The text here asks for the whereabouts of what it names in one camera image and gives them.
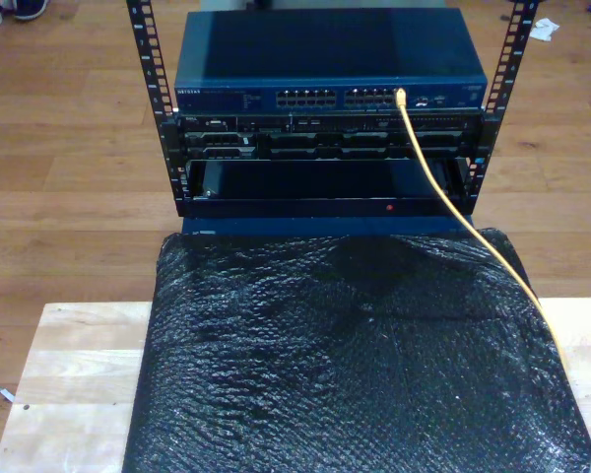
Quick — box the yellow network cable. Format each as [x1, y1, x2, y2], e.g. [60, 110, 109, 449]
[395, 87, 571, 370]

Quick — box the black rack server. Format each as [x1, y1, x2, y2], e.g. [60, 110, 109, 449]
[174, 110, 487, 163]

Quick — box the black bubble mat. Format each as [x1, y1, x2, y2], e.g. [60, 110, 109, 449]
[121, 227, 591, 473]

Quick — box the white crumpled paper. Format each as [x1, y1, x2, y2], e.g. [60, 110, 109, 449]
[528, 18, 561, 43]

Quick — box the blue metal base plate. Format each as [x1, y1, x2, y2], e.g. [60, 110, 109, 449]
[180, 214, 477, 237]

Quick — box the blue network switch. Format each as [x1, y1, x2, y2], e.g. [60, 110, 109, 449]
[173, 7, 489, 115]

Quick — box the black perforated rack post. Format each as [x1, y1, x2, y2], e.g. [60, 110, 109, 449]
[465, 0, 542, 216]
[124, 0, 191, 219]

